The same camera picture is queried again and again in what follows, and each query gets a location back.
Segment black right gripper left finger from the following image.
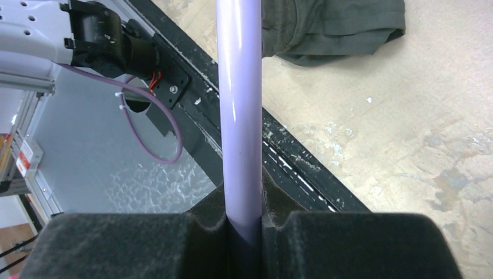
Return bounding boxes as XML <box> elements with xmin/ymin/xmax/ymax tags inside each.
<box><xmin>20</xmin><ymin>187</ymin><xmax>227</xmax><ymax>278</ymax></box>

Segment purple hanger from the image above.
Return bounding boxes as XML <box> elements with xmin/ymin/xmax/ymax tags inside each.
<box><xmin>216</xmin><ymin>0</ymin><xmax>262</xmax><ymax>248</ymax></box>

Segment dark olive green shorts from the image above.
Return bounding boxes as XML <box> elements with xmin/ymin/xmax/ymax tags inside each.
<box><xmin>262</xmin><ymin>0</ymin><xmax>406</xmax><ymax>67</ymax></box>

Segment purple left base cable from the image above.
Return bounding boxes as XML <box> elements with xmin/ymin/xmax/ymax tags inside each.
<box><xmin>59</xmin><ymin>63</ymin><xmax>184</xmax><ymax>165</ymax></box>

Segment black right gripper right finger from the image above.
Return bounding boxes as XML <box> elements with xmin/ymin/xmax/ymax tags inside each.
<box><xmin>261</xmin><ymin>170</ymin><xmax>462</xmax><ymax>278</ymax></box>

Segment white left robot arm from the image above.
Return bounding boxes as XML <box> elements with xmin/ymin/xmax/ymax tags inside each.
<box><xmin>1</xmin><ymin>1</ymin><xmax>163</xmax><ymax>93</ymax></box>

